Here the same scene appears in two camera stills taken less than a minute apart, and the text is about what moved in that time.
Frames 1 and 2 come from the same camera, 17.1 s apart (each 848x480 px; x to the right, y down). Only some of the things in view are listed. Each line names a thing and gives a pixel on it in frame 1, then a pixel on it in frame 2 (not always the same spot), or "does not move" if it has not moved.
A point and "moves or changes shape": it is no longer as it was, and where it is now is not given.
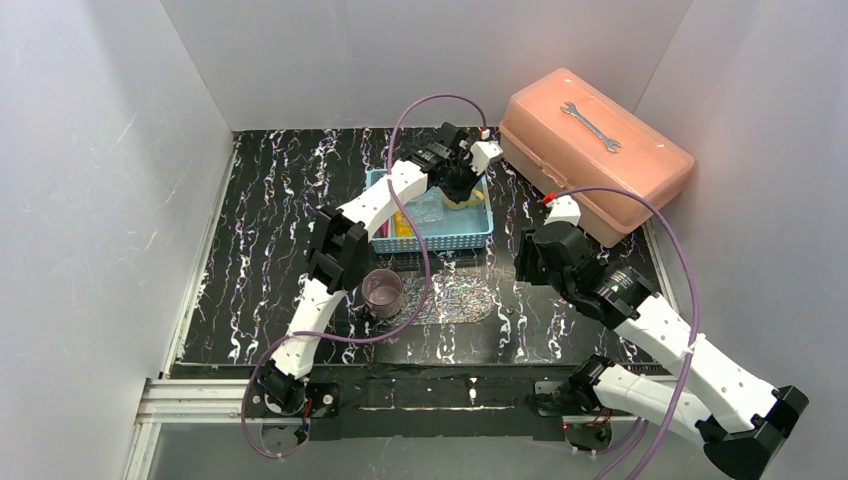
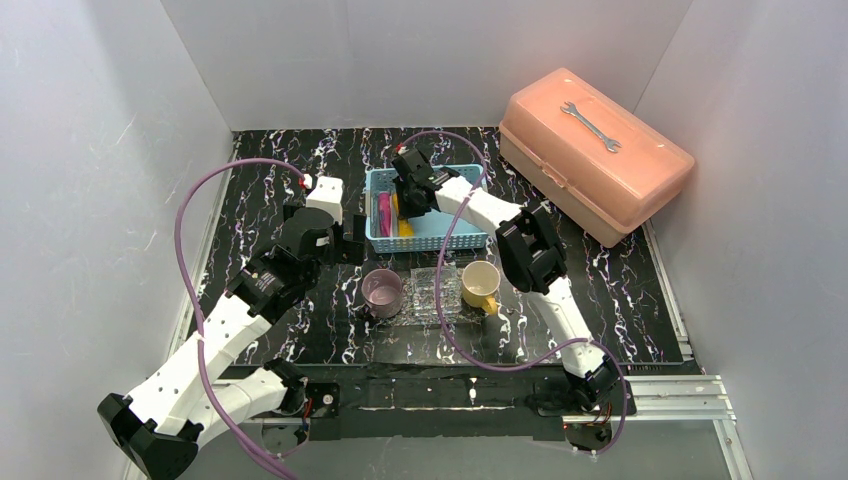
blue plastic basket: x=439 y=224 does not move
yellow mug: x=476 y=197 moves or changes shape
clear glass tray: x=453 y=299 does not move
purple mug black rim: x=382 y=291 does not move
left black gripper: x=454 y=177 -> x=354 y=235
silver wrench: x=572 y=110 does not move
